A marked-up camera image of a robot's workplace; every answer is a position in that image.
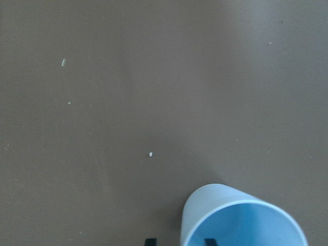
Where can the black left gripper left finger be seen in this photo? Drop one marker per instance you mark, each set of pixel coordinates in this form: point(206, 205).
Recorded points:
point(150, 242)

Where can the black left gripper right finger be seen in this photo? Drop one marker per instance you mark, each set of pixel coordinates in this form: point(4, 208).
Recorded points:
point(210, 242)

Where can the light blue cup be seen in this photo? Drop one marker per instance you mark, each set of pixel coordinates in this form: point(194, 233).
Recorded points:
point(233, 217)

